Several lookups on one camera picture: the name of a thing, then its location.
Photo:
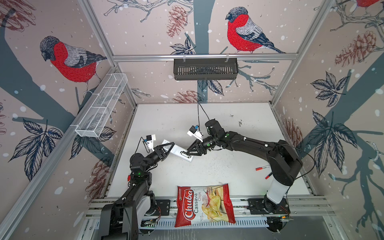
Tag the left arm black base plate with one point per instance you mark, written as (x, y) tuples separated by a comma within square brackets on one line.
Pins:
[(162, 208)]

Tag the black hanging wire basket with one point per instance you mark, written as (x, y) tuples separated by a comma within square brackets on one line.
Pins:
[(206, 69)]

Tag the white mesh wire basket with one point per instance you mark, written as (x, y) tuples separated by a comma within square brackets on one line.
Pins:
[(98, 114)]

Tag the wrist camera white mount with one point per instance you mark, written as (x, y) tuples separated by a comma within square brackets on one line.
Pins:
[(149, 141), (194, 131)]

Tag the white remote control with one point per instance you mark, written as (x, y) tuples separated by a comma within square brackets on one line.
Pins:
[(179, 152)]

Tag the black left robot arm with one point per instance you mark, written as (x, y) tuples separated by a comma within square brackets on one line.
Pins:
[(120, 220)]

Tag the red Chuba cassava chips bag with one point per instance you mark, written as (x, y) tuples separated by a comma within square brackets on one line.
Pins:
[(204, 204)]

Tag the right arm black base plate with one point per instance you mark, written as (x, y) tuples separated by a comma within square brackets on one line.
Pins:
[(263, 206)]

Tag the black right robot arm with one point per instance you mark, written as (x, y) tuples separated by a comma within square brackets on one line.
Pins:
[(282, 158)]

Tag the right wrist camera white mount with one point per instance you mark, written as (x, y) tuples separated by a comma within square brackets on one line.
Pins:
[(194, 131)]

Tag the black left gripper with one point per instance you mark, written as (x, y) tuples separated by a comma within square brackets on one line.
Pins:
[(159, 149)]

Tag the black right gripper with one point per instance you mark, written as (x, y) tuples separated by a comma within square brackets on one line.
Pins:
[(193, 152)]

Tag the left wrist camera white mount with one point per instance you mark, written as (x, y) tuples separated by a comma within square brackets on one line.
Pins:
[(149, 141)]

